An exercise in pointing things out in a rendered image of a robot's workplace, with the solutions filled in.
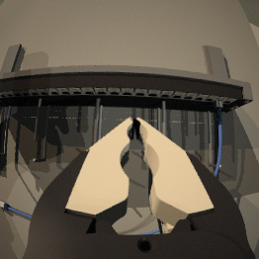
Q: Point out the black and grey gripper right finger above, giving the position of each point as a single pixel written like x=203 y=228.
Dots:
x=184 y=188

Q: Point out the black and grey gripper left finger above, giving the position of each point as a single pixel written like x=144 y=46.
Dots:
x=92 y=187

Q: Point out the blue network cable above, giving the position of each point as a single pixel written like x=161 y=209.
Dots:
x=219 y=122

